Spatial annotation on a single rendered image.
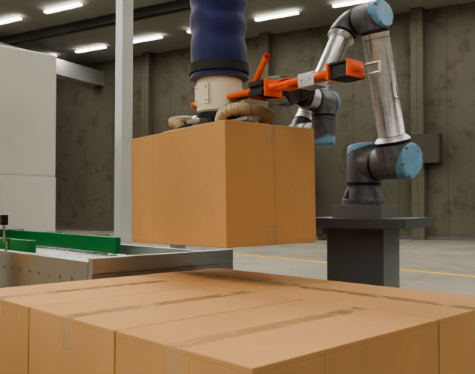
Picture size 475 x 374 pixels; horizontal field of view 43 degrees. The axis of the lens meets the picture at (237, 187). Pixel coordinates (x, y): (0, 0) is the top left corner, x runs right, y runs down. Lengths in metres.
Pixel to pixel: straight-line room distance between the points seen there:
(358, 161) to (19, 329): 1.58
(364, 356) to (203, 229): 0.89
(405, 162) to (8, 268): 1.79
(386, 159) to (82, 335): 1.56
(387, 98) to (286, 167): 0.67
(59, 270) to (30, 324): 0.85
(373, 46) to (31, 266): 1.68
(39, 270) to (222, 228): 0.99
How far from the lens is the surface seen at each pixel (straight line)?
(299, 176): 2.06
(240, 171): 1.89
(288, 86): 1.97
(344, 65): 1.82
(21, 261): 2.76
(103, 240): 3.26
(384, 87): 2.53
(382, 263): 2.57
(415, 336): 1.37
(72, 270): 2.37
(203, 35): 2.24
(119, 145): 5.69
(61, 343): 1.48
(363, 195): 2.63
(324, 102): 2.25
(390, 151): 2.53
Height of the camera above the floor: 0.80
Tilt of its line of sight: 2 degrees up
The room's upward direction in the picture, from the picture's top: straight up
